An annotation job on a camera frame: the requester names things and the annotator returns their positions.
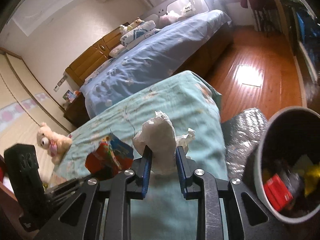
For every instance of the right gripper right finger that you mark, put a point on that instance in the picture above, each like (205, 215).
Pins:
(185, 169)

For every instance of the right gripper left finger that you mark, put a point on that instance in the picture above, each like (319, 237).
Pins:
(143, 170)

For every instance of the red blue snack wrapper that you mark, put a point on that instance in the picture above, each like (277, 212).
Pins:
(111, 157)

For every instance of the white tissue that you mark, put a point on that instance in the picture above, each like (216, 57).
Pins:
(159, 135)

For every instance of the red snack bag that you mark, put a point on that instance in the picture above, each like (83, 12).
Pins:
(277, 193)

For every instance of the yellow snack wrapper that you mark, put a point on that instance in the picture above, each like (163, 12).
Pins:
(309, 172)

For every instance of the white trash bin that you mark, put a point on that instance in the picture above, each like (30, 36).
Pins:
(289, 134)

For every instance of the cream teddy bear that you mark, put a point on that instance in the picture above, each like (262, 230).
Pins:
(55, 144)

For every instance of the teal floral blanket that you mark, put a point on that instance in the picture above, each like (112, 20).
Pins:
(183, 110)

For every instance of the silver bubble foil bag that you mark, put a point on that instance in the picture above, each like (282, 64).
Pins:
(242, 134)

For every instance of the dark wooden nightstand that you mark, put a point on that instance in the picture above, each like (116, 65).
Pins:
(76, 112)

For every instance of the blue bed quilt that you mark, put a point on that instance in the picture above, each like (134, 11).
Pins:
(193, 44)

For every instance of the wooden headboard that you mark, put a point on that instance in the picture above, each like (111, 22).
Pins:
(93, 57)

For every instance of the blue white pillow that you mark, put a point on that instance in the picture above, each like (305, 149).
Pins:
(139, 34)

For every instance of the small plush toy on pillow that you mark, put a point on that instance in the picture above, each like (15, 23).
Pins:
(126, 28)

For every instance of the black tv cabinet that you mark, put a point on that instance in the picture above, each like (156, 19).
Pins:
(308, 40)

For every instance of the photo frame on nightstand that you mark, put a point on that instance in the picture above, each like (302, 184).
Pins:
(70, 96)

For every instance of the grey crib rail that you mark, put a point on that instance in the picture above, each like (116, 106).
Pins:
(179, 7)

